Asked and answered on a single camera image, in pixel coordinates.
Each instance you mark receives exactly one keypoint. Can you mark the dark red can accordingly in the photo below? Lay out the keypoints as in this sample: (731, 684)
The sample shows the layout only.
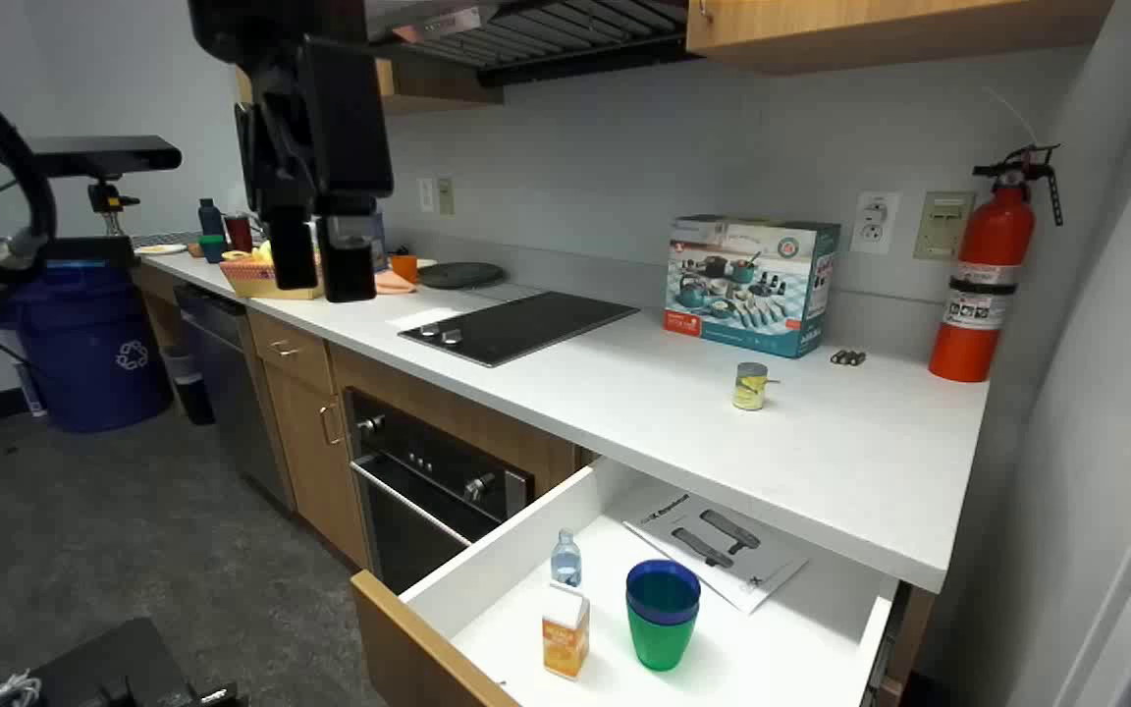
(240, 232)

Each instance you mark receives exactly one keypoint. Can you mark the white drawer with wooden front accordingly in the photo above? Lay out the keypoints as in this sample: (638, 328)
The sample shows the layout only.
(774, 652)

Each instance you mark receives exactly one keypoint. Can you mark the blue water bottle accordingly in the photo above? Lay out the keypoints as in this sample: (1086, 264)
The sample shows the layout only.
(209, 231)

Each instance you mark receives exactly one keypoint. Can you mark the black induction cooktop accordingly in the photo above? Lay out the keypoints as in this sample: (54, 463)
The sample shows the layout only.
(511, 328)

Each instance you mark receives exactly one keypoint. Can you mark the blue recycling bin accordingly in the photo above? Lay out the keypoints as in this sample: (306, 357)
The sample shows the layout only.
(88, 346)

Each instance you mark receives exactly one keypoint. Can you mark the orange liquid bottle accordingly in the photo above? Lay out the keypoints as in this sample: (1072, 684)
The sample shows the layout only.
(569, 643)

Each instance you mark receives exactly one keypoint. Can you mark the red fire extinguisher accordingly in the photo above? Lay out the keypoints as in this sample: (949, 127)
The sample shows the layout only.
(993, 260)

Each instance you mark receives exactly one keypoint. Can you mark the black stereo camera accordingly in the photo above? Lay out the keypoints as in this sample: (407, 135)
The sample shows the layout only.
(107, 154)

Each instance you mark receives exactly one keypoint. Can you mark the small backsplash outlet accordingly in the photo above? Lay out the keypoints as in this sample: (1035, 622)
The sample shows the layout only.
(446, 194)

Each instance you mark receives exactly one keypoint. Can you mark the white wall outlet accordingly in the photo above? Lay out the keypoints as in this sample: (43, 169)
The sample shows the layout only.
(877, 223)

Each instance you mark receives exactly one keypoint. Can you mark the printed paper sheet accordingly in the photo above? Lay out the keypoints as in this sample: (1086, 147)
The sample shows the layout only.
(725, 545)

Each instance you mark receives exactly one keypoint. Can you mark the orange cup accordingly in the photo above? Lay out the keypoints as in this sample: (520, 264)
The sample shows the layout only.
(407, 269)

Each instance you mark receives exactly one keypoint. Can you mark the blue and green stacked cups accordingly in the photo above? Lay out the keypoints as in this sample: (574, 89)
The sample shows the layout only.
(663, 616)

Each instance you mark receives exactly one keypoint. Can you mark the small dark object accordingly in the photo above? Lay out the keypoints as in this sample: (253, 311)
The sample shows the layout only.
(849, 357)

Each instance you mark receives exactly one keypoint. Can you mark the teal cookware set box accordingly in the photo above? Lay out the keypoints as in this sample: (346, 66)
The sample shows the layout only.
(748, 288)

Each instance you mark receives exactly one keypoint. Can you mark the wooden tray with food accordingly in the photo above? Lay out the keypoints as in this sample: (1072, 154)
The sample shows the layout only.
(244, 271)

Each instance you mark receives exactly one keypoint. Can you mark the steel range hood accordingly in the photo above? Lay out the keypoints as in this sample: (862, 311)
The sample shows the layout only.
(551, 34)

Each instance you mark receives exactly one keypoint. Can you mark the small wooden drawer front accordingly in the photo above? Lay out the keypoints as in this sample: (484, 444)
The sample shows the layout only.
(291, 351)

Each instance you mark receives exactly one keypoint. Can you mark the small clear bottle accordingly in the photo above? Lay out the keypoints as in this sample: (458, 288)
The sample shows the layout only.
(569, 562)

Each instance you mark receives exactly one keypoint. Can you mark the small yellow jar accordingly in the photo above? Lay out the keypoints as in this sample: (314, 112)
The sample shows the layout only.
(752, 392)

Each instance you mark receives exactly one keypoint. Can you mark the black round pan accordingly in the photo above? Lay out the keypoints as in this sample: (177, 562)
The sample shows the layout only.
(464, 275)

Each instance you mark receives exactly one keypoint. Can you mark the black built-in oven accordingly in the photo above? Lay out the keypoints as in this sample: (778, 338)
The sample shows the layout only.
(430, 491)

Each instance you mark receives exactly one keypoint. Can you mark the beige wall switch plate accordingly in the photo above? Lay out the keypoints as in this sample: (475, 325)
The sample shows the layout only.
(945, 226)

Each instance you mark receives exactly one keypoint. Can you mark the steel dishwasher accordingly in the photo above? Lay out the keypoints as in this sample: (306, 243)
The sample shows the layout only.
(235, 396)

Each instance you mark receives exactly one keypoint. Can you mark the wooden upper cabinet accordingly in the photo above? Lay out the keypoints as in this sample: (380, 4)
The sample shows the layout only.
(430, 79)
(883, 27)

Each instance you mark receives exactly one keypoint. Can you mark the wooden cabinet door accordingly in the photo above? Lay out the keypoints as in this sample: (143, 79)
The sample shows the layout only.
(315, 459)

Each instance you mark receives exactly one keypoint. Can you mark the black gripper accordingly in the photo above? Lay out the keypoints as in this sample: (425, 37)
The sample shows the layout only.
(325, 123)

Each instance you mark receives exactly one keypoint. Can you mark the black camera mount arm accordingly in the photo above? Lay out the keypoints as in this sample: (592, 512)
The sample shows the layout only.
(107, 199)

